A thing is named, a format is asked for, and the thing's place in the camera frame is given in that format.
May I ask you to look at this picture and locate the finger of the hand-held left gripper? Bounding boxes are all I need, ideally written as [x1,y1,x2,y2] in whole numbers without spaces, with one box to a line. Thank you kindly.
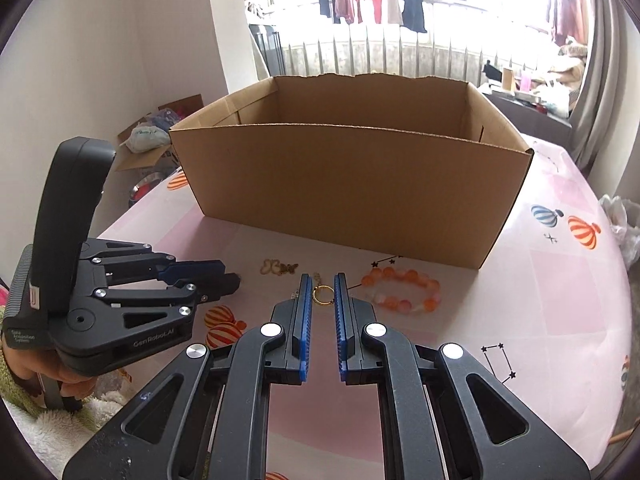
[92,272,242,332]
[82,239,227,289]

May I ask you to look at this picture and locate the person's left hand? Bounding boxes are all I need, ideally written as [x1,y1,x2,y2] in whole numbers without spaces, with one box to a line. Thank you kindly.
[6,346,96,401]

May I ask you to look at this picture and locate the brown cardboard box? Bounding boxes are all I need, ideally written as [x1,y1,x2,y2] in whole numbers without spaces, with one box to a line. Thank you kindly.
[169,72,535,271]

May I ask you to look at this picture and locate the small open cardboard box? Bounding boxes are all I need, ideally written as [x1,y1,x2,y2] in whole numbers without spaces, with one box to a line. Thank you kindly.
[117,94,206,173]

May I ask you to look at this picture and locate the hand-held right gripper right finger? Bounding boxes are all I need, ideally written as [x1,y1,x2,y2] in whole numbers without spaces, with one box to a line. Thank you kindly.
[334,272,591,480]

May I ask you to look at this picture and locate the steel pot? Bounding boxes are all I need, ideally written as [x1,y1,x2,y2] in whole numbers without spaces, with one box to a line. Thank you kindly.
[129,171,168,207]

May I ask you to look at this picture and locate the pink balloon print tablecloth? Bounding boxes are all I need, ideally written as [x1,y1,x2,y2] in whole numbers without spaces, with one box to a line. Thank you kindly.
[95,135,633,480]

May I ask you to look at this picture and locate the white plastic bag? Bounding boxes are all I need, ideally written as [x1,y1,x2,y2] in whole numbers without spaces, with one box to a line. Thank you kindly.
[600,195,640,266]

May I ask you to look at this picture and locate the black folding rack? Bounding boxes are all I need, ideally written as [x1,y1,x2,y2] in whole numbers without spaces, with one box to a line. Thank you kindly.
[247,22,286,78]

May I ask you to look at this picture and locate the pile of bags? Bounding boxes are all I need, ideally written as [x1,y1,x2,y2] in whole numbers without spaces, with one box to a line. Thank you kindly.
[530,45,588,117]

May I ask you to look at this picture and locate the orange bead bracelet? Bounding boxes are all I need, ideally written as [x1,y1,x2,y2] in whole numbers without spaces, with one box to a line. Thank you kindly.
[361,267,442,315]

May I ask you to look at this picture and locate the dark cabinet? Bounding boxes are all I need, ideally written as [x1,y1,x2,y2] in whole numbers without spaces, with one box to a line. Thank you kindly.
[480,82,573,148]

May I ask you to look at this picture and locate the hanging dark jackets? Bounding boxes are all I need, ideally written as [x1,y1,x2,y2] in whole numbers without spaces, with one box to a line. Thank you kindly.
[547,0,588,46]

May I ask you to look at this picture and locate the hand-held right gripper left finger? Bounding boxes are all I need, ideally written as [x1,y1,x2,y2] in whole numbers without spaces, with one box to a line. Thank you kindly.
[62,273,313,480]

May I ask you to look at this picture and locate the small white green-print bag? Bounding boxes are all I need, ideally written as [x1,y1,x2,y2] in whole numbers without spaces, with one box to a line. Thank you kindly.
[131,124,171,152]

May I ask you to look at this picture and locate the grey curtain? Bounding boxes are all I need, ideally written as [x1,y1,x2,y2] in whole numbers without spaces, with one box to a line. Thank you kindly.
[570,0,640,181]

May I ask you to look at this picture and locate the white green fluffy clothing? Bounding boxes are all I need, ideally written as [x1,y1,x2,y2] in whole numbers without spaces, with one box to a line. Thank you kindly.
[15,385,131,463]

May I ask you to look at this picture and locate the balcony railing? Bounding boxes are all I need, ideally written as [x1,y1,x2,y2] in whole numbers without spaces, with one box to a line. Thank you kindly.
[277,5,556,81]

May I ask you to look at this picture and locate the gold butterfly pendant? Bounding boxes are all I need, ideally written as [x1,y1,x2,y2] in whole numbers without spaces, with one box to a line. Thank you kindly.
[259,258,300,277]

